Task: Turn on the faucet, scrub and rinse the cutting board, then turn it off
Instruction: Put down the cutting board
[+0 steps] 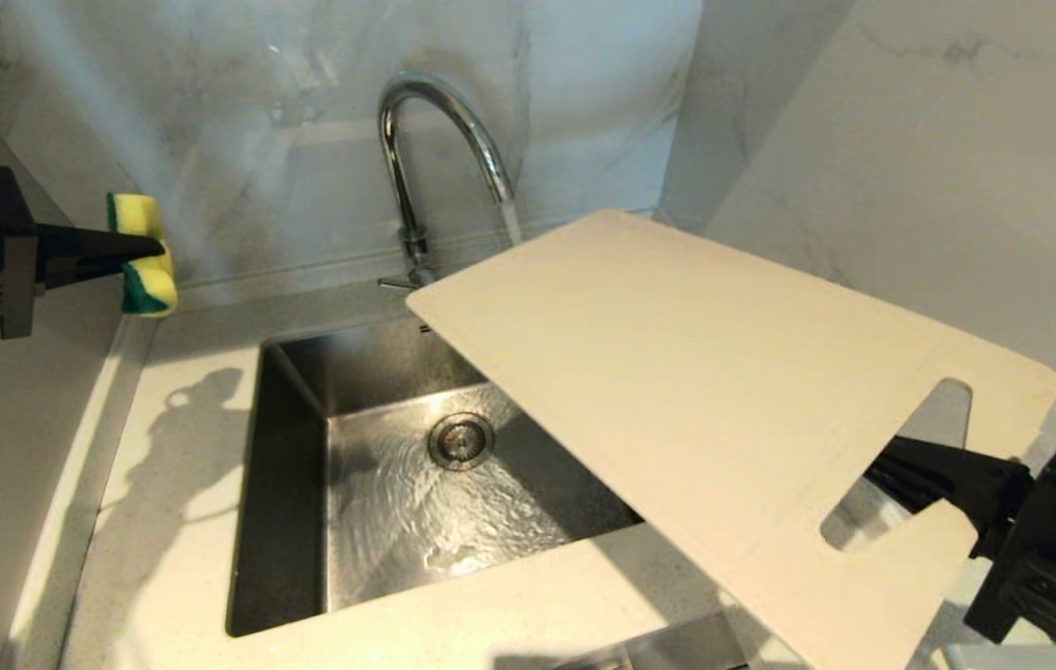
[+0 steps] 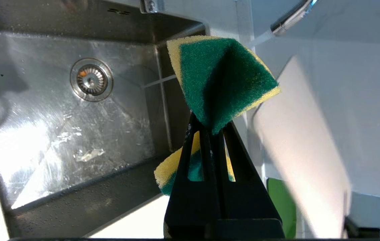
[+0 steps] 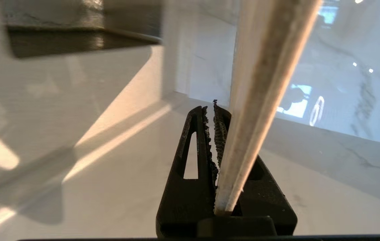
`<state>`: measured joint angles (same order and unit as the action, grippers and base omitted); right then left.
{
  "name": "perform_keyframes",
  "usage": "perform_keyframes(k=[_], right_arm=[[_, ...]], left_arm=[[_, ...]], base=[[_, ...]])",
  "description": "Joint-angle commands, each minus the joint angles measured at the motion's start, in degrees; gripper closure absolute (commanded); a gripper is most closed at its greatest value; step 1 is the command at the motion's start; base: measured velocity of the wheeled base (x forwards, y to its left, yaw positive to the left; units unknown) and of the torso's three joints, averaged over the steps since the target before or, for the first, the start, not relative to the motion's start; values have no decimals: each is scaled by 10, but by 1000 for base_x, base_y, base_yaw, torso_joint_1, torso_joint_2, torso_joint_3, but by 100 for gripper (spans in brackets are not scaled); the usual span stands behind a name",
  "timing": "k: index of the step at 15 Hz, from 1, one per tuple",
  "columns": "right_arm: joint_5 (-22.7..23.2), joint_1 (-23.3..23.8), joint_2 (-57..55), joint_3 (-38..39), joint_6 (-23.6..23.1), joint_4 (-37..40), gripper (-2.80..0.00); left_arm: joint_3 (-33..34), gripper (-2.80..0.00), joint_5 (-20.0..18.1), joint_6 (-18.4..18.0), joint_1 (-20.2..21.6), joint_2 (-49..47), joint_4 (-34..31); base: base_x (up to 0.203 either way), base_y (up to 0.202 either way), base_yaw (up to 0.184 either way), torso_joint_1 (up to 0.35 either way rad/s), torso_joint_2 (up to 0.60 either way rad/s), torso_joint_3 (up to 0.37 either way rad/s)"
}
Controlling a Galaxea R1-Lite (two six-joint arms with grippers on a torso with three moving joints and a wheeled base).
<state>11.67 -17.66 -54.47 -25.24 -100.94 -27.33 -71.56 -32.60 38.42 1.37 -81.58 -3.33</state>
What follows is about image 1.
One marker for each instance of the pale beige cutting board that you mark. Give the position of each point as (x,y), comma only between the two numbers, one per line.
(676,391)

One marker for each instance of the round metal sink drain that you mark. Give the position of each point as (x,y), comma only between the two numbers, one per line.
(461,441)

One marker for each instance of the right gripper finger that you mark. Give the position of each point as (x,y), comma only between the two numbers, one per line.
(951,479)

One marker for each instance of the stainless steel sink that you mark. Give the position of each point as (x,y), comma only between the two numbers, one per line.
(369,493)

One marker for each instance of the chrome gooseneck faucet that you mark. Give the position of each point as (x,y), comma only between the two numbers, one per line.
(416,167)

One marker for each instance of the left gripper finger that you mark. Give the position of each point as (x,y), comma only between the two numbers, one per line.
(81,241)
(72,272)

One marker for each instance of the yellow and green sponge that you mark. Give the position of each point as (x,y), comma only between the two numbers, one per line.
(150,284)

